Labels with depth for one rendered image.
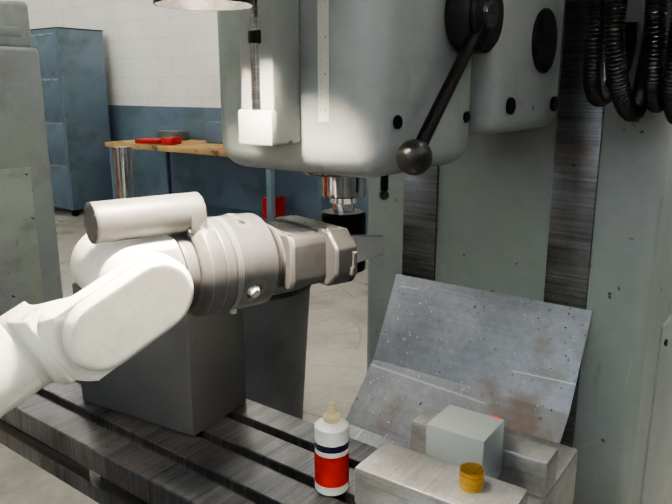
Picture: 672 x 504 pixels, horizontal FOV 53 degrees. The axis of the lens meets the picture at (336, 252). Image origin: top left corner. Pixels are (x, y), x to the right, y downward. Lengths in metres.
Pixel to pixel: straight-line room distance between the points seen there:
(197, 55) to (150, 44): 0.74
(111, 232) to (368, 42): 0.26
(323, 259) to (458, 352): 0.45
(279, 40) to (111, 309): 0.26
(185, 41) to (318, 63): 6.70
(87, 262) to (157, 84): 7.07
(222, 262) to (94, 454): 0.46
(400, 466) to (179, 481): 0.31
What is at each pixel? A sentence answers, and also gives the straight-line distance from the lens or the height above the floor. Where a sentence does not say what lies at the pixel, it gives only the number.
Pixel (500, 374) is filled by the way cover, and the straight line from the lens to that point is 1.02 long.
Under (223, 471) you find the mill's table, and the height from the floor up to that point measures 0.93.
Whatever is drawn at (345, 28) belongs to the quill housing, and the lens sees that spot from 0.58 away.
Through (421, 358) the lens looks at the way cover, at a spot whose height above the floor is 0.98.
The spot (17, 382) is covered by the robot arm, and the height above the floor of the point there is 1.17.
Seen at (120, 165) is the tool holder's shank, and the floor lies 1.28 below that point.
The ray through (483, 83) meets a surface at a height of 1.39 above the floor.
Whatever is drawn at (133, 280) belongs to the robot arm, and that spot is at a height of 1.25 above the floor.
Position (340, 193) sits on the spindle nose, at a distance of 0.68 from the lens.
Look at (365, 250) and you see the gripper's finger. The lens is 0.69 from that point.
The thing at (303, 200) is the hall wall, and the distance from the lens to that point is 6.27.
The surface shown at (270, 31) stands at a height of 1.43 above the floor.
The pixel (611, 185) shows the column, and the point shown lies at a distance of 0.97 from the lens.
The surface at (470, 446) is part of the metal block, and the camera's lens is 0.67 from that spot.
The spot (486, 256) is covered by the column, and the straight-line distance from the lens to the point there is 1.05.
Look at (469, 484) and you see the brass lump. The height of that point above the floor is 1.05.
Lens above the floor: 1.39
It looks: 14 degrees down
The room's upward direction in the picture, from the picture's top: straight up
